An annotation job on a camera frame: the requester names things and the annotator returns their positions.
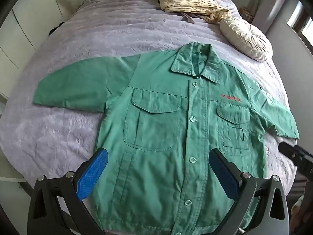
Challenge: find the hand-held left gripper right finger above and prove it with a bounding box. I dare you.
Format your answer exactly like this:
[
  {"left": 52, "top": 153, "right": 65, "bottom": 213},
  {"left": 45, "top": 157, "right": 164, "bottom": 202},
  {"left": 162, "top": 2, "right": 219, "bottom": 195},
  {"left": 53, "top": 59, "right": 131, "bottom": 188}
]
[{"left": 209, "top": 148, "right": 291, "bottom": 235}]

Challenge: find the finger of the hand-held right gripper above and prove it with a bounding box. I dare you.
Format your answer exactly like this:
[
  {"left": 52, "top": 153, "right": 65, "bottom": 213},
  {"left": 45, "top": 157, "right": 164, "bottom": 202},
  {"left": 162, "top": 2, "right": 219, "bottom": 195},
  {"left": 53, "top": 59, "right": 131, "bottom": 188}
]
[{"left": 278, "top": 141, "right": 298, "bottom": 157}]

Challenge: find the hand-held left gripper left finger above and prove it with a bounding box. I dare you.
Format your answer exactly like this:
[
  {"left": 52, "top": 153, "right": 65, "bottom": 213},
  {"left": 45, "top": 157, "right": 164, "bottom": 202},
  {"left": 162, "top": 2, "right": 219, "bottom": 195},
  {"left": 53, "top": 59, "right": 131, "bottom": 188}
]
[{"left": 27, "top": 147, "right": 109, "bottom": 235}]

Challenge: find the green work shirt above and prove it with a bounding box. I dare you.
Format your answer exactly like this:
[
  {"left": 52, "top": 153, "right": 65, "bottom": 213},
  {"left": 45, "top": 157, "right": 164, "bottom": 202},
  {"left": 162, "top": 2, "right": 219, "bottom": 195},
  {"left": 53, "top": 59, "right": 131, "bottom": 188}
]
[{"left": 33, "top": 42, "right": 300, "bottom": 235}]

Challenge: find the white ruffled pillow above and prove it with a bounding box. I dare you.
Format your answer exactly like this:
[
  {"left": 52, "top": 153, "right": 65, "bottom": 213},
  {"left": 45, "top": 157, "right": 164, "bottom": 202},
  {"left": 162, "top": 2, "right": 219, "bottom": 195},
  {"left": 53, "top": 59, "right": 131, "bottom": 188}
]
[{"left": 219, "top": 17, "right": 273, "bottom": 61}]

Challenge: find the window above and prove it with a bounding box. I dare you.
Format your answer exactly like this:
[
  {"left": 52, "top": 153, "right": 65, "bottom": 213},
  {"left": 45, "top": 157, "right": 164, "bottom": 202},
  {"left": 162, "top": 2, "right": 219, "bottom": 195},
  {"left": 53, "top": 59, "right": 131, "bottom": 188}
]
[{"left": 286, "top": 0, "right": 313, "bottom": 47}]

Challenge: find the lilac fleece blanket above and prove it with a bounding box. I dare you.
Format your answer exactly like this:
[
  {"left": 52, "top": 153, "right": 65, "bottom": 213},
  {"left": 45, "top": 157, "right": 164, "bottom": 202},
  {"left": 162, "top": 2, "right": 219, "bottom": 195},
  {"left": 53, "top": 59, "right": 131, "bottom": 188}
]
[{"left": 0, "top": 0, "right": 297, "bottom": 235}]

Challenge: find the dark brown cloth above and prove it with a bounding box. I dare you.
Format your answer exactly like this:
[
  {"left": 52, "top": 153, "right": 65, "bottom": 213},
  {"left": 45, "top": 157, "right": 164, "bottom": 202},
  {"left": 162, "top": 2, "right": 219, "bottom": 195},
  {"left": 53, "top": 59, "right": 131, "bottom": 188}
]
[{"left": 180, "top": 12, "right": 196, "bottom": 24}]

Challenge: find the white wardrobe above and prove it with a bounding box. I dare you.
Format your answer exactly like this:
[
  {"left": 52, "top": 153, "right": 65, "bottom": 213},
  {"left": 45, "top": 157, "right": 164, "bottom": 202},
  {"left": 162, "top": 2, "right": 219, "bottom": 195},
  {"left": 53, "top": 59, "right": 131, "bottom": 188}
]
[{"left": 0, "top": 0, "right": 64, "bottom": 104}]

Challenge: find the beige striped cloth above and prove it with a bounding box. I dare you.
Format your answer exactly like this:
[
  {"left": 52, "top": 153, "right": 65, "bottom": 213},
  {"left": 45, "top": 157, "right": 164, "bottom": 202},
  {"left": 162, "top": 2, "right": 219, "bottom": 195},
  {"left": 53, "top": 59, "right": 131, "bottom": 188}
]
[{"left": 158, "top": 0, "right": 231, "bottom": 24}]

